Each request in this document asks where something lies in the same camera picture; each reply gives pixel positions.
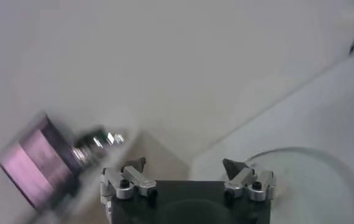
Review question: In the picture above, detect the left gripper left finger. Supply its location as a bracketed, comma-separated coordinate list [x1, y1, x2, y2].
[100, 156, 158, 214]

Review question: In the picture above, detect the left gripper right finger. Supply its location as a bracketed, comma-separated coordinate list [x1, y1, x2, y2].
[222, 158, 277, 203]

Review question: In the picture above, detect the glass lid with cream handle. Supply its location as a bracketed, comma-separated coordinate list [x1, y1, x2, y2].
[244, 146, 354, 224]

